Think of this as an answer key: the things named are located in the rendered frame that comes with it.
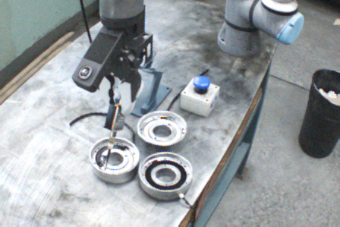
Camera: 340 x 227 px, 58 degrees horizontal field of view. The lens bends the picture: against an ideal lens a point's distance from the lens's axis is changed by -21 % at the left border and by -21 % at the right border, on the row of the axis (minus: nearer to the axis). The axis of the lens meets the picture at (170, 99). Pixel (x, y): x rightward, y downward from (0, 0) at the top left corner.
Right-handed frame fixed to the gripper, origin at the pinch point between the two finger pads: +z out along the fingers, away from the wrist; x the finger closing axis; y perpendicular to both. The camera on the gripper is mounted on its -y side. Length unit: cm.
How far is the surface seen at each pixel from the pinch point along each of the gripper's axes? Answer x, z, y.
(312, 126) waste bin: -48, 73, 104
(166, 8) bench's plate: 24, 13, 69
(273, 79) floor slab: -13, 94, 163
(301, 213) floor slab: -59, 93, 61
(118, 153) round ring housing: -0.2, 10.5, -1.3
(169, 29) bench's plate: 15, 13, 54
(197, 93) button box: -7.4, 8.7, 22.1
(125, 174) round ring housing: -4.6, 9.8, -6.2
